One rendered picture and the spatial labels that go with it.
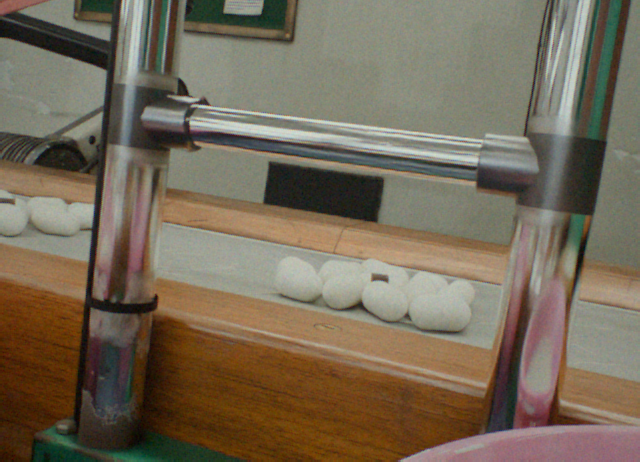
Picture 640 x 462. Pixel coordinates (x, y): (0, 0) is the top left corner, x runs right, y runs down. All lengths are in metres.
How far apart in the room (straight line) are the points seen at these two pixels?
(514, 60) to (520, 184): 2.32
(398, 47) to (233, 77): 0.64
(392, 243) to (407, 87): 1.93
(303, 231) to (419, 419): 0.42
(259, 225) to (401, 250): 0.14
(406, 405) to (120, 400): 0.11
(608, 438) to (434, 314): 0.20
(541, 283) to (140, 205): 0.14
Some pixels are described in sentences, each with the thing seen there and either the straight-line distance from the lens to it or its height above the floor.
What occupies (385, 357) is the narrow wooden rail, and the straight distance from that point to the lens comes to 0.26.
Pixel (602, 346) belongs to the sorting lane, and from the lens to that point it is 0.46.
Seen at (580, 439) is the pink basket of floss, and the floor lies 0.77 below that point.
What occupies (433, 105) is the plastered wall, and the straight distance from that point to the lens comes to 2.52.
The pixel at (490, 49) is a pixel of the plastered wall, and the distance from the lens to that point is 2.53.
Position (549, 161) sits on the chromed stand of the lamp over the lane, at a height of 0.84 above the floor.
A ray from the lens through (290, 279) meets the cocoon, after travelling 0.43.
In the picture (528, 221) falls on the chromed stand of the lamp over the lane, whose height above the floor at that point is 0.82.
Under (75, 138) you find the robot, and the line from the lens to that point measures 1.09.
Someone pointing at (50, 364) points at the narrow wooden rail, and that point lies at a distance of 0.33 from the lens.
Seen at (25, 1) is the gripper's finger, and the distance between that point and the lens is 0.69.
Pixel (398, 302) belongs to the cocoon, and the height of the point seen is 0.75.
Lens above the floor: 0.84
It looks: 6 degrees down
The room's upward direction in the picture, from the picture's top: 8 degrees clockwise
